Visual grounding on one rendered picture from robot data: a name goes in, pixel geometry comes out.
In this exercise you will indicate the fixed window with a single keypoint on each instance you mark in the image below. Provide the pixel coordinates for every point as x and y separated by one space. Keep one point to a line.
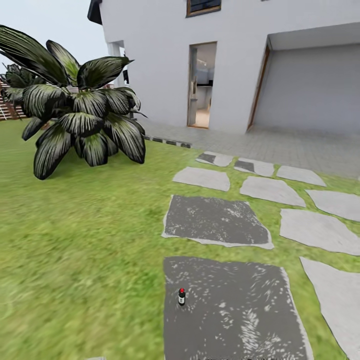
201 78

